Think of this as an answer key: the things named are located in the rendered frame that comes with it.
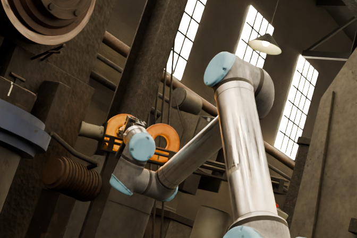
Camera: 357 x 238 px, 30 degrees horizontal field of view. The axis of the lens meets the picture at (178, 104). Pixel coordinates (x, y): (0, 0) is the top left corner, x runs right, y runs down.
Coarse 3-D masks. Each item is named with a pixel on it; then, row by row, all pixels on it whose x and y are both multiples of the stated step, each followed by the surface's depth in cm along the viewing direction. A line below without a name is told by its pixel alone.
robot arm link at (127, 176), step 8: (120, 160) 227; (128, 160) 225; (120, 168) 226; (128, 168) 225; (136, 168) 225; (144, 168) 232; (112, 176) 228; (120, 176) 225; (128, 176) 225; (136, 176) 226; (144, 176) 228; (112, 184) 226; (120, 184) 225; (128, 184) 225; (136, 184) 227; (144, 184) 228; (128, 192) 226; (136, 192) 230
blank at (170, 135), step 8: (152, 128) 263; (160, 128) 264; (168, 128) 265; (152, 136) 263; (168, 136) 265; (176, 136) 266; (168, 144) 265; (176, 144) 266; (160, 152) 263; (160, 160) 263
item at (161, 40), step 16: (160, 0) 716; (176, 0) 700; (352, 0) 1057; (144, 16) 708; (160, 16) 707; (176, 16) 702; (144, 32) 711; (160, 32) 685; (144, 48) 703; (160, 48) 688; (352, 48) 1126; (128, 64) 696; (144, 64) 695; (160, 64) 690; (128, 80) 698; (144, 80) 673; (128, 96) 691; (144, 96) 676; (112, 112) 685; (128, 112) 683; (144, 112) 678
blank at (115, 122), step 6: (120, 114) 260; (126, 114) 261; (114, 120) 259; (120, 120) 259; (108, 126) 258; (114, 126) 258; (108, 132) 257; (114, 132) 258; (108, 138) 257; (114, 144) 257; (114, 150) 258
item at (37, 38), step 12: (0, 0) 226; (0, 12) 232; (12, 12) 231; (12, 24) 231; (24, 24) 235; (84, 24) 258; (24, 36) 236; (36, 36) 240; (48, 36) 244; (60, 36) 248; (72, 36) 253
